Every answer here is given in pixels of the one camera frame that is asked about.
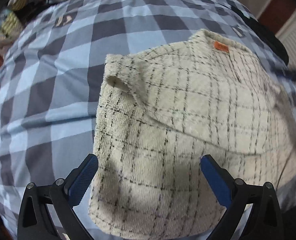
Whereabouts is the dark red wooden door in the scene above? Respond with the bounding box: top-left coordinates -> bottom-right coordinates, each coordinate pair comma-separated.
258,0 -> 296,34

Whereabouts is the cream plaid knit shirt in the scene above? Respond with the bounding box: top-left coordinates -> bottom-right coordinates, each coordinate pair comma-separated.
88,29 -> 296,239

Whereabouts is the black garment on bed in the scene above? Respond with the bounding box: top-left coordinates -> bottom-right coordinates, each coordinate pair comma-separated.
231,6 -> 289,66

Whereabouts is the blue checkered bed cover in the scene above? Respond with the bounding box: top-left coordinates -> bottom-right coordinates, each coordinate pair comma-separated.
0,0 -> 284,238

